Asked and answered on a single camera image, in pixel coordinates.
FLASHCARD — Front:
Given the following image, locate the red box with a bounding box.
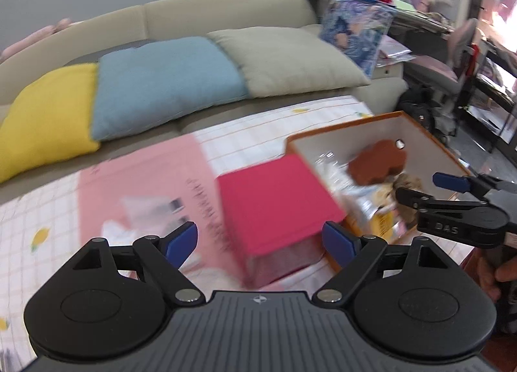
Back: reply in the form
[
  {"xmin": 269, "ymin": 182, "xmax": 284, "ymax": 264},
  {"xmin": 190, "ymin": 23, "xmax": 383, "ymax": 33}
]
[{"xmin": 217, "ymin": 154, "xmax": 346, "ymax": 289}]

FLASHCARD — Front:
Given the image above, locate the blue patterned cushion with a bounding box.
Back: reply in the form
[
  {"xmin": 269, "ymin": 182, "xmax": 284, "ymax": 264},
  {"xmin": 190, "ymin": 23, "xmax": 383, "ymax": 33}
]
[{"xmin": 319, "ymin": 0, "xmax": 396, "ymax": 78}]

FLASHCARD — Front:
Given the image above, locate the beige sofa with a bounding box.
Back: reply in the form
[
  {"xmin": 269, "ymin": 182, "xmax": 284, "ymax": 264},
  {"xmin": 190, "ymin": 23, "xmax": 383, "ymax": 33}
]
[{"xmin": 1, "ymin": 0, "xmax": 407, "ymax": 202}]

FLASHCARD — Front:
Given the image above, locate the beige cushion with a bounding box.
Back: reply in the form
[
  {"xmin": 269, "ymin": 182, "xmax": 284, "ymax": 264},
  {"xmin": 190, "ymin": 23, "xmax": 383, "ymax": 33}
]
[{"xmin": 207, "ymin": 26, "xmax": 370, "ymax": 98}]

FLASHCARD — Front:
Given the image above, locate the yellow snack bag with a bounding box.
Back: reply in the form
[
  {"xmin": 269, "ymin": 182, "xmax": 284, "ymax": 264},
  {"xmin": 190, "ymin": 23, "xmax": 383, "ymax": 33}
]
[{"xmin": 341, "ymin": 184, "xmax": 406, "ymax": 243}]

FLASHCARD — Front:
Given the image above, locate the orange cardboard box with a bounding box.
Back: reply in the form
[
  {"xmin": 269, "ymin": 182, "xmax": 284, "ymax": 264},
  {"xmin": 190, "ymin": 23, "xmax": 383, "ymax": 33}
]
[{"xmin": 286, "ymin": 110, "xmax": 476, "ymax": 272}]

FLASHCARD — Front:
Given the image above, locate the clear plastic bag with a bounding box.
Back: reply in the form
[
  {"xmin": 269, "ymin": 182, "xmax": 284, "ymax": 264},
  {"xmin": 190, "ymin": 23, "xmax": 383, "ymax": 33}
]
[{"xmin": 102, "ymin": 196, "xmax": 190, "ymax": 236}]

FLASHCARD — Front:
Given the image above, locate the pink mat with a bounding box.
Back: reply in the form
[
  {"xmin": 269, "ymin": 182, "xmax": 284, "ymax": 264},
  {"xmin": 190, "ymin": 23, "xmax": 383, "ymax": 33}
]
[{"xmin": 78, "ymin": 135, "xmax": 284, "ymax": 292}]

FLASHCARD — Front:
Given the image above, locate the person's right hand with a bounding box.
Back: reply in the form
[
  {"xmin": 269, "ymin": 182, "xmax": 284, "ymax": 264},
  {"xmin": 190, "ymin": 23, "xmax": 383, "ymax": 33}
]
[{"xmin": 474, "ymin": 252, "xmax": 517, "ymax": 332}]

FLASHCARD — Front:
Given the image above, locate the yellow cushion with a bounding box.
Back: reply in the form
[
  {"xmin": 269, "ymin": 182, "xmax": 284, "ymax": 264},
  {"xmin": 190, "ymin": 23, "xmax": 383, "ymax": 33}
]
[{"xmin": 1, "ymin": 63, "xmax": 100, "ymax": 182}]

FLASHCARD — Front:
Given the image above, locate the pink office chair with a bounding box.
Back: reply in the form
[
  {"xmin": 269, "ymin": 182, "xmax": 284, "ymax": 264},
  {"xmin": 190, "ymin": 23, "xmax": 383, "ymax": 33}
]
[{"xmin": 404, "ymin": 18, "xmax": 479, "ymax": 116}]

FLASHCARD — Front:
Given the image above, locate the brown plush towel toy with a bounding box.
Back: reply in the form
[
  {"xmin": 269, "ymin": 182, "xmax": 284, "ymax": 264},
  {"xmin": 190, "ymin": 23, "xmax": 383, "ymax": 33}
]
[{"xmin": 382, "ymin": 172, "xmax": 424, "ymax": 230}]

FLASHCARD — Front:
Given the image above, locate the pink plush on sofa back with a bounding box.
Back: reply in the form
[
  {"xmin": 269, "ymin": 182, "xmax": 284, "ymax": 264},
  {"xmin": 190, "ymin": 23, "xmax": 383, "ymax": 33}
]
[{"xmin": 1, "ymin": 19, "xmax": 72, "ymax": 62}]

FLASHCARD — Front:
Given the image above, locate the white checked tablecloth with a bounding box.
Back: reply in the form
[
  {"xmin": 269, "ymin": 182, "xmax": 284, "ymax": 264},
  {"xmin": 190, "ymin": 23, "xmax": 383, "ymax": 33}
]
[{"xmin": 1, "ymin": 96, "xmax": 372, "ymax": 371}]

